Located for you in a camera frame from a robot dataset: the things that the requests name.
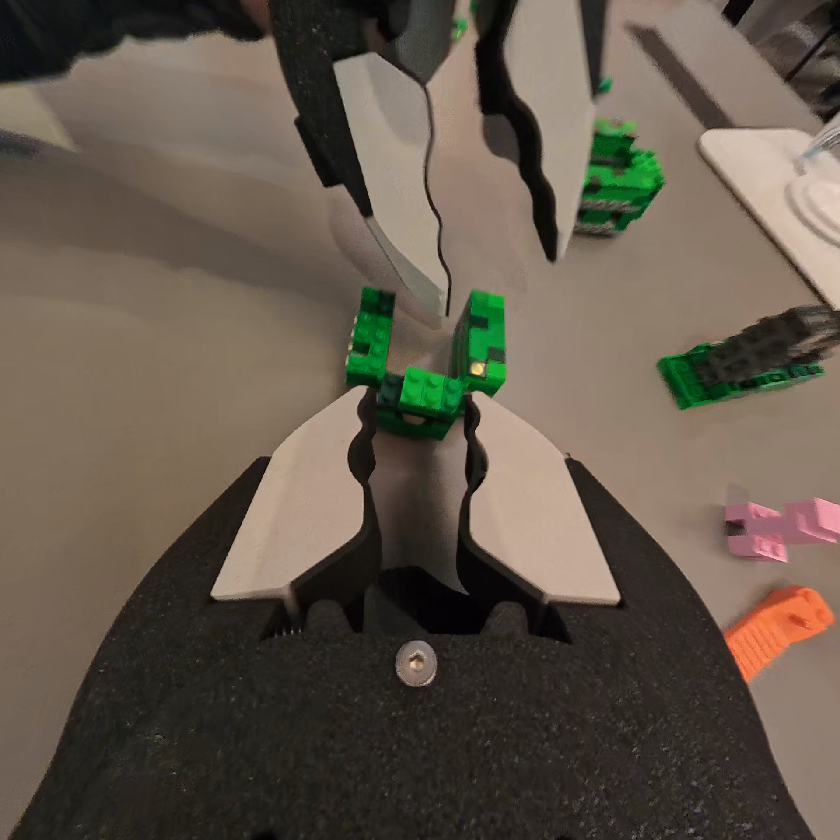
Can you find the grey desk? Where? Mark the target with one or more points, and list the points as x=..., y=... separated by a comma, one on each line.
x=131, y=328

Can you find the green and grey brick assembly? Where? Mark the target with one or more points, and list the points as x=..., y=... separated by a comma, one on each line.
x=617, y=190
x=613, y=134

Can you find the green U-shaped brick assembly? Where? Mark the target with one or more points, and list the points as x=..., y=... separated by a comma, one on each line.
x=426, y=390

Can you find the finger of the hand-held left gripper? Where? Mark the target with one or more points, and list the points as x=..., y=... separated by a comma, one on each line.
x=554, y=98
x=394, y=164

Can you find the orange brick separator tool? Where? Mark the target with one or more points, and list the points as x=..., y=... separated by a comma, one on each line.
x=781, y=630

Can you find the book stand with white base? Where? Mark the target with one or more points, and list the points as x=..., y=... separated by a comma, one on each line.
x=754, y=184

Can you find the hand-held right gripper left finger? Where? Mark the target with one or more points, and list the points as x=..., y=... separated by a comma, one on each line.
x=289, y=518

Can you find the pink brick pig figure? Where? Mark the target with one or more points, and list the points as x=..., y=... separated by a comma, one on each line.
x=787, y=525

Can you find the green plate dark grey assembly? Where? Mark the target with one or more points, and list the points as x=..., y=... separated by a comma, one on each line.
x=735, y=371

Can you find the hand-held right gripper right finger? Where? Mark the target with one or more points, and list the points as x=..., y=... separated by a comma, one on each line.
x=544, y=518

